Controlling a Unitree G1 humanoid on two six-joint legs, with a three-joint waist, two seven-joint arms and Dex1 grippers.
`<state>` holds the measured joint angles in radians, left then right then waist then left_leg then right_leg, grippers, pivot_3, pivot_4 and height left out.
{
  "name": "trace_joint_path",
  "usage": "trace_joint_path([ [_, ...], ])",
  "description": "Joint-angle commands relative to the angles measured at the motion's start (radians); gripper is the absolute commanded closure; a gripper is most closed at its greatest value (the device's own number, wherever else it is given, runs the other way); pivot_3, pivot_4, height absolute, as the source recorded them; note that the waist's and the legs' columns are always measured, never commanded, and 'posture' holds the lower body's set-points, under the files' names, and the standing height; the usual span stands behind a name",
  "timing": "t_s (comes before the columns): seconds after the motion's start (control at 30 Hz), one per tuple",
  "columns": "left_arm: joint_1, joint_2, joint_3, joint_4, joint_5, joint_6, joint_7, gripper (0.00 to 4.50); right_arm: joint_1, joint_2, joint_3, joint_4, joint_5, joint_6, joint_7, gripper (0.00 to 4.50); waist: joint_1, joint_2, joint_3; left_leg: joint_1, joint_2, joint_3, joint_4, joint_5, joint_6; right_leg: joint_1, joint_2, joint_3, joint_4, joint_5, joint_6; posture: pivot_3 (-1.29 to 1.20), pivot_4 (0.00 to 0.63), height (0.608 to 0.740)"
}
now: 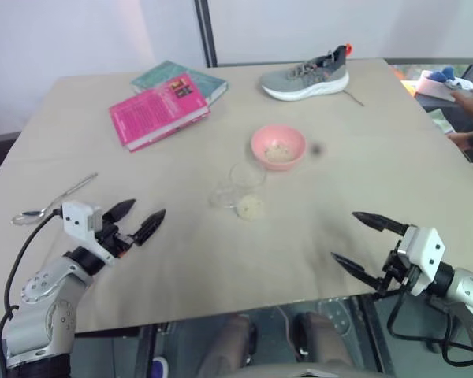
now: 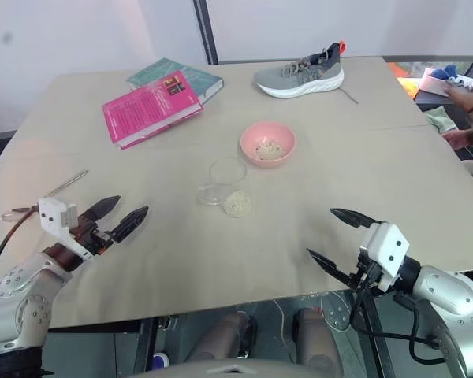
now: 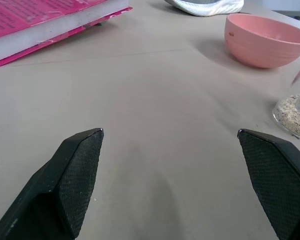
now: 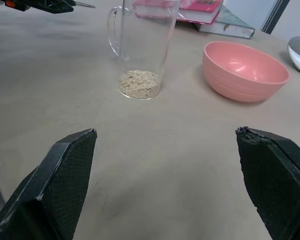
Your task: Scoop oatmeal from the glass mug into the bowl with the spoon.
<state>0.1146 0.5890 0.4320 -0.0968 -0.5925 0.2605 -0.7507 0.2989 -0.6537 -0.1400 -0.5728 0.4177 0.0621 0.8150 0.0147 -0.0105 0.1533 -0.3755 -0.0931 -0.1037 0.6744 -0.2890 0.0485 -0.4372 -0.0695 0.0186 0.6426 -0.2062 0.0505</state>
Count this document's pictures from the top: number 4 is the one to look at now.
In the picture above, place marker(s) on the thin silver rod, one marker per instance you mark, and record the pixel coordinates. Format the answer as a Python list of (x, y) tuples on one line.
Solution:
[(86, 4)]

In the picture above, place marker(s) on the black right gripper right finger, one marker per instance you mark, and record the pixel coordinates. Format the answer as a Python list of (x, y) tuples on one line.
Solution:
[(277, 185)]

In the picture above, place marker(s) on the pink plastic bowl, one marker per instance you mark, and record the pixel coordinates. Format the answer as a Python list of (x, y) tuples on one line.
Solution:
[(230, 82)]

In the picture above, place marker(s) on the pink hardcover book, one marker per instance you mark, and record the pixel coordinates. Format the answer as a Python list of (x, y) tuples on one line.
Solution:
[(190, 12)]

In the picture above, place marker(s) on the black perforated post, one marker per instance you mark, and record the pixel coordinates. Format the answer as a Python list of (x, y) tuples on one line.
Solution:
[(275, 15)]

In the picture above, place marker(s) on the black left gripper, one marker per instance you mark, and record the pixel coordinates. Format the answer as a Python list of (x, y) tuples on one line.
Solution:
[(17, 3)]

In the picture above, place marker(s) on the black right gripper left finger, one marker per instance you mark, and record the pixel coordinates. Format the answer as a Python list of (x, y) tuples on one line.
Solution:
[(52, 190)]

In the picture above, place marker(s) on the beige powder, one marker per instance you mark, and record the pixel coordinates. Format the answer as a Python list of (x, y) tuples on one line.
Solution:
[(139, 83)]

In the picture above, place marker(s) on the teal hardcover book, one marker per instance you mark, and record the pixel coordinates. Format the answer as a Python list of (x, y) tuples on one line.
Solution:
[(227, 25)]

